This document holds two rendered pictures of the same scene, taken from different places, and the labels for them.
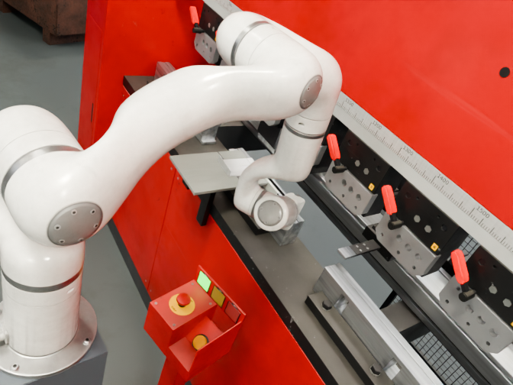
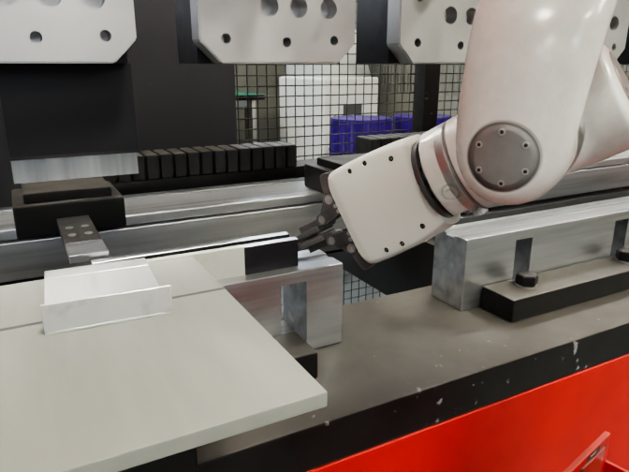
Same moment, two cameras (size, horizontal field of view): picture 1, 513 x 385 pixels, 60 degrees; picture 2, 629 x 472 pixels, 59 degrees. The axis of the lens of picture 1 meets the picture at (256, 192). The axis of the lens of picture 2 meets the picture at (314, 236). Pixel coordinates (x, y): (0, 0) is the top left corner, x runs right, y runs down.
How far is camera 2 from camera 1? 1.19 m
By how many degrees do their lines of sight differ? 67
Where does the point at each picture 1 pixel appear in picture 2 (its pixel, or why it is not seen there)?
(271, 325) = (536, 427)
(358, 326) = (560, 251)
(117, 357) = not seen: outside the picture
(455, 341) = not seen: hidden behind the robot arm
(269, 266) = (431, 361)
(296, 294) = (497, 330)
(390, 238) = not seen: hidden behind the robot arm
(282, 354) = (578, 429)
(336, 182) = (433, 32)
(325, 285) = (483, 268)
